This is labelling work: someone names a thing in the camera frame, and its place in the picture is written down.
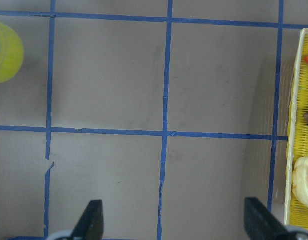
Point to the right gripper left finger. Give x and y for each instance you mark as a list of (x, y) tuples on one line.
[(91, 224)]

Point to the yellow plastic basket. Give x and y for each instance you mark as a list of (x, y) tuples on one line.
[(295, 213)]

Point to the yellow tape roll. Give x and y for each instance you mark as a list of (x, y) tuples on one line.
[(11, 53)]

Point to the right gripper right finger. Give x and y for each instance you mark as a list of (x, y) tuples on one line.
[(259, 223)]

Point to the yellow toy banana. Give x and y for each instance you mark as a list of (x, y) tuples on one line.
[(300, 180)]

